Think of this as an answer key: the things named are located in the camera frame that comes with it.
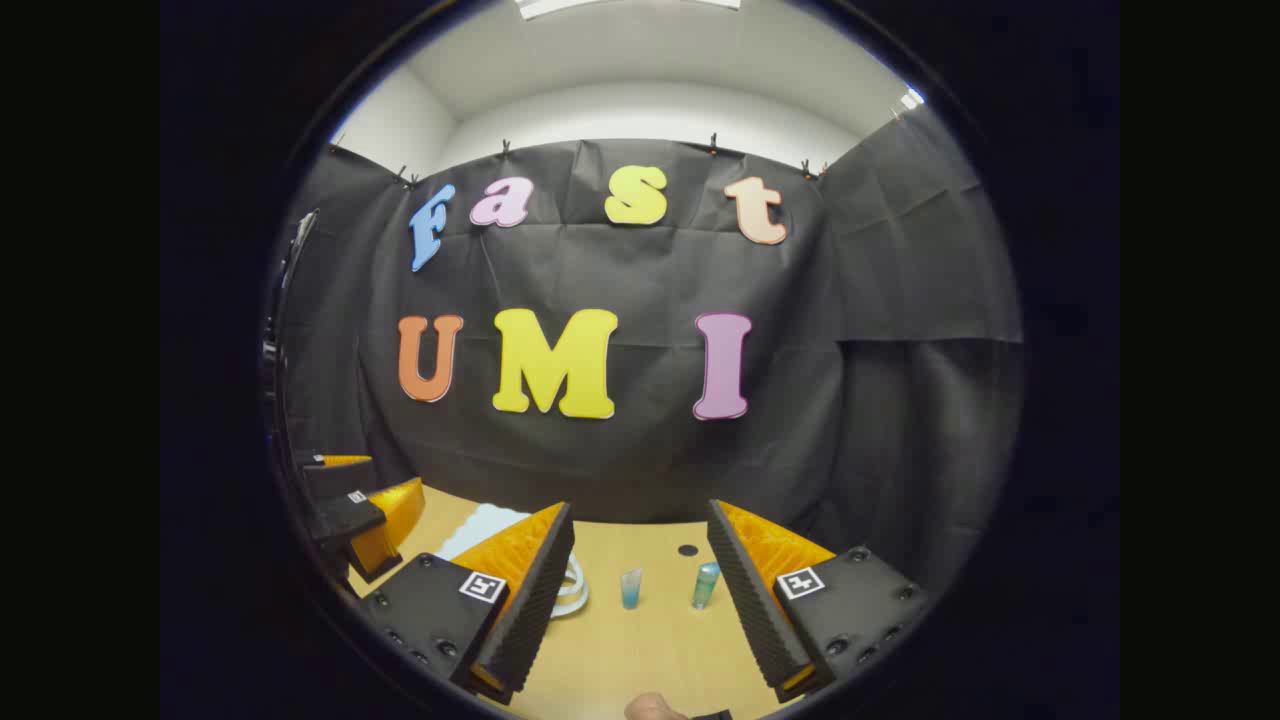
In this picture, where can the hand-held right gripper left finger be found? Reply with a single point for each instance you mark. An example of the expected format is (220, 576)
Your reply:
(530, 620)

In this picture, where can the black backdrop cloth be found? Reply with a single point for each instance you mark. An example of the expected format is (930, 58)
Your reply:
(650, 460)

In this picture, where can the teal bottle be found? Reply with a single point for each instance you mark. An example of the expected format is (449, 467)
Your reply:
(706, 586)

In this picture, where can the blue and white tube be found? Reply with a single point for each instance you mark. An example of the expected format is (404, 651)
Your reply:
(631, 590)

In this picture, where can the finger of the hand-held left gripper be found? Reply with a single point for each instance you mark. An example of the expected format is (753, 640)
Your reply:
(335, 478)
(345, 518)

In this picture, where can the ceiling light panel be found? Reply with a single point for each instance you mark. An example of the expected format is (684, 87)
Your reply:
(560, 6)

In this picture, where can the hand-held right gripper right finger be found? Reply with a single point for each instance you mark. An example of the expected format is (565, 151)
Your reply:
(755, 610)

